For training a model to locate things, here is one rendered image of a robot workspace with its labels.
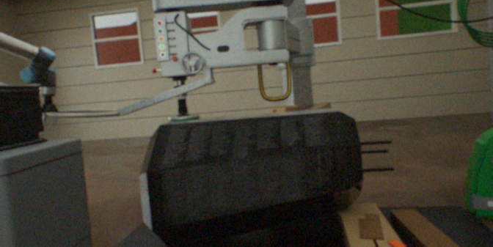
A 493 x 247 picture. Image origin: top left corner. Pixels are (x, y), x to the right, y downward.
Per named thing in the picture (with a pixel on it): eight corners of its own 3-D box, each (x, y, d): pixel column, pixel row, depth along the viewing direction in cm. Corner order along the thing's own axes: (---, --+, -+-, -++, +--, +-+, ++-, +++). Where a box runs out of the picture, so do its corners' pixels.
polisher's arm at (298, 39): (281, 61, 309) (279, 34, 308) (318, 56, 296) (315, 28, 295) (253, 56, 240) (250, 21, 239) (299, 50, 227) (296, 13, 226)
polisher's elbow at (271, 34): (263, 53, 239) (261, 26, 238) (289, 50, 232) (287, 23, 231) (254, 52, 221) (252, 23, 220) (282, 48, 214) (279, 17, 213)
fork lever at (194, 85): (216, 82, 237) (213, 75, 236) (213, 81, 217) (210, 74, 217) (126, 115, 237) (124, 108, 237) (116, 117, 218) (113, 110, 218)
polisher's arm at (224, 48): (287, 77, 237) (282, 9, 235) (291, 76, 214) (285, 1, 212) (186, 86, 237) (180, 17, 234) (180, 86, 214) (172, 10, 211)
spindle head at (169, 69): (218, 78, 238) (213, 16, 235) (216, 77, 216) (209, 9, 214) (169, 82, 238) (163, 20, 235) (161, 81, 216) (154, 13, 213)
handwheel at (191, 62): (206, 74, 220) (204, 51, 219) (204, 73, 210) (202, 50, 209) (184, 75, 220) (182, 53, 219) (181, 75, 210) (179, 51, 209)
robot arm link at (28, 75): (25, 61, 194) (41, 63, 206) (15, 77, 196) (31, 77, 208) (37, 71, 193) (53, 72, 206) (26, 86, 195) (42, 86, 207)
